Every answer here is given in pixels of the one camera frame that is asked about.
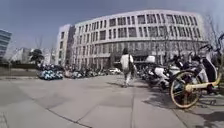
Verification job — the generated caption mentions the white car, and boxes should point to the white car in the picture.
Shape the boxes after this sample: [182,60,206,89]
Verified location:
[108,67,122,76]

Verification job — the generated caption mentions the person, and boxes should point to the person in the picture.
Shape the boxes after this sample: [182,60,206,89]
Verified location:
[119,47,136,88]

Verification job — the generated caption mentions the large curved white building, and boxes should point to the large curved white building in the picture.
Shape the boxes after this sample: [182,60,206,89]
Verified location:
[55,9,208,70]

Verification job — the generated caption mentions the row of parked scooters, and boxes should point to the row of parked scooters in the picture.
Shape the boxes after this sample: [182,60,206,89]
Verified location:
[63,53,204,90]

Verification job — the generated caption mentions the grey paved plaza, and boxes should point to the grey paved plaza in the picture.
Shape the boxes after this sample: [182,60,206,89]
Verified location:
[0,74,224,128]

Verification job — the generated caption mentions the dark green tree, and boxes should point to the dark green tree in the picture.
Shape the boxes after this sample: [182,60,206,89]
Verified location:
[29,48,45,66]

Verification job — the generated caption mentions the yellow bicycle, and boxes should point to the yellow bicycle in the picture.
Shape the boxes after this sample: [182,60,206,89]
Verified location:
[169,33,224,110]

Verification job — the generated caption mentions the low pale building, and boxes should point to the low pale building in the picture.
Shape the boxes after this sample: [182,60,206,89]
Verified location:
[10,47,34,64]

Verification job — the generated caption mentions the bare tree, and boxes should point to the bare tree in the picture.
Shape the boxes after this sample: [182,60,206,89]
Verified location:
[203,13,224,58]

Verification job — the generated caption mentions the glass building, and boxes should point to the glass building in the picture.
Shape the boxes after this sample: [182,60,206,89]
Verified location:
[0,28,13,62]

